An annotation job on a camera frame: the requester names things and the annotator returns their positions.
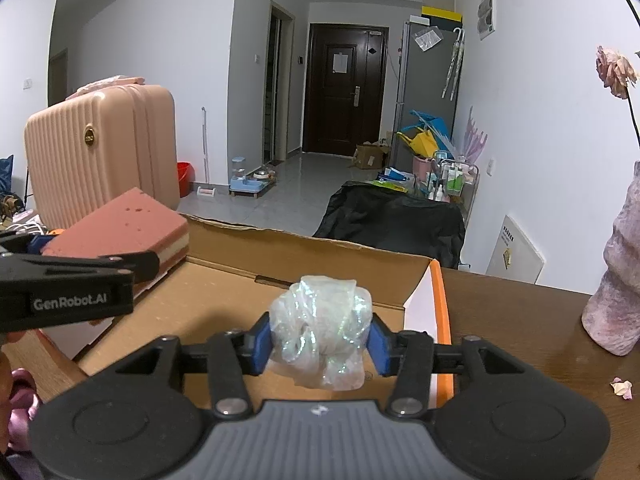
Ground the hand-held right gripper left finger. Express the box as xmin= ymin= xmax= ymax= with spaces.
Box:
xmin=100 ymin=312 xmax=273 ymax=420

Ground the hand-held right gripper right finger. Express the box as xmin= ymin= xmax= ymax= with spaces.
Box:
xmin=369 ymin=312 xmax=538 ymax=420

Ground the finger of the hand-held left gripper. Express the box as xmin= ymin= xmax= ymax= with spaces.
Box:
xmin=0 ymin=232 xmax=56 ymax=257
xmin=0 ymin=249 xmax=157 ymax=285

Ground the pink layered sponge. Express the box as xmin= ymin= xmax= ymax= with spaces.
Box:
xmin=42 ymin=187 xmax=190 ymax=293

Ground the orange cardboard box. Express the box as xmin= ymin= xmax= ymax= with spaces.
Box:
xmin=45 ymin=212 xmax=456 ymax=408

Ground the clear plastic bag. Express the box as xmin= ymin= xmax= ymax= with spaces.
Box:
xmin=414 ymin=27 xmax=443 ymax=53
xmin=269 ymin=274 xmax=373 ymax=391

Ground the pink satin scrunchie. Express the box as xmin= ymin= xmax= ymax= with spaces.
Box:
xmin=9 ymin=367 xmax=42 ymax=456

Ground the small brown toy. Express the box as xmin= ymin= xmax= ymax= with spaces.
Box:
xmin=0 ymin=192 xmax=23 ymax=220

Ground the blue cushion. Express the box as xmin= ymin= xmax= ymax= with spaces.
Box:
xmin=0 ymin=155 xmax=15 ymax=196

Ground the pink ribbed suitcase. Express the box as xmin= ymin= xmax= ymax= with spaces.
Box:
xmin=24 ymin=84 xmax=181 ymax=231

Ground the black cloth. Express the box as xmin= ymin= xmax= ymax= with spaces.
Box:
xmin=312 ymin=180 xmax=467 ymax=269

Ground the white mop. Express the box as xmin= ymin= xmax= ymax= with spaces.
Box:
xmin=197 ymin=106 xmax=217 ymax=198

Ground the blue pet feeder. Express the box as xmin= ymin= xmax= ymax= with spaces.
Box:
xmin=229 ymin=157 xmax=277 ymax=196

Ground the white board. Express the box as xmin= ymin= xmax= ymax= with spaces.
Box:
xmin=487 ymin=214 xmax=546 ymax=286

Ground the pink cloth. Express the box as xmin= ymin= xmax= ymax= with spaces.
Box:
xmin=67 ymin=75 xmax=146 ymax=98

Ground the pink bin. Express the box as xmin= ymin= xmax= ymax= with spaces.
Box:
xmin=412 ymin=155 xmax=435 ymax=183

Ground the brown floor carton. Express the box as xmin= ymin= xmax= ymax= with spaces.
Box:
xmin=350 ymin=141 xmax=392 ymax=170

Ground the yellow bag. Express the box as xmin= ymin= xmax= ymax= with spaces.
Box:
xmin=397 ymin=129 xmax=436 ymax=158

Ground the blue plastic rack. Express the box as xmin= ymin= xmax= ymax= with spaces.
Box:
xmin=409 ymin=109 xmax=451 ymax=136

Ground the purple wing decoration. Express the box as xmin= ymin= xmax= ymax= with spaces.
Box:
xmin=462 ymin=105 xmax=488 ymax=161

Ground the dark brown entrance door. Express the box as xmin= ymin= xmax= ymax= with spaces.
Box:
xmin=301 ymin=23 xmax=390 ymax=157

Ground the pink textured vase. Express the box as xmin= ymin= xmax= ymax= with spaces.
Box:
xmin=581 ymin=160 xmax=640 ymax=357

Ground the grey refrigerator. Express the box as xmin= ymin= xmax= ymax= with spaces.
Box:
xmin=390 ymin=20 xmax=463 ymax=171

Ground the white folded umbrella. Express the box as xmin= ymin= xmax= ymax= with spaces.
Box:
xmin=441 ymin=28 xmax=458 ymax=98
xmin=451 ymin=27 xmax=466 ymax=101

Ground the yellow black box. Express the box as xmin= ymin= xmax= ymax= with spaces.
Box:
xmin=421 ymin=6 xmax=463 ymax=26

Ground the white wire trolley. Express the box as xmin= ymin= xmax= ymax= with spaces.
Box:
xmin=425 ymin=150 xmax=481 ymax=221

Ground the brown door frame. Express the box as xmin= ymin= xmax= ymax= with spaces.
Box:
xmin=263 ymin=0 xmax=296 ymax=163

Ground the white wall panel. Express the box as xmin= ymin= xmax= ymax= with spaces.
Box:
xmin=476 ymin=0 xmax=497 ymax=41

